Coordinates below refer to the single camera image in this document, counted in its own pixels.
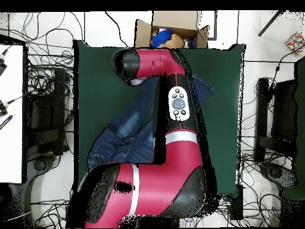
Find blue denim jeans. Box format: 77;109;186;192
86;73;216;171

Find tan fabric item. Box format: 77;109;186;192
164;33;185;49

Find dark green table cloth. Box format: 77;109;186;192
72;39;245;199

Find bright blue cloth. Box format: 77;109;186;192
151;29;173;48

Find open cardboard box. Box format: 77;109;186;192
134;10;210;49

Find white table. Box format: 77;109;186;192
0;44;24;184

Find green covered side table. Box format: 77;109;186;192
281;57;305;201

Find black metal rod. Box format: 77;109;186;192
257;10;284;37

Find colourful dotted cloth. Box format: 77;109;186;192
285;32;305;55

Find black ribbed strap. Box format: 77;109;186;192
0;114;14;131

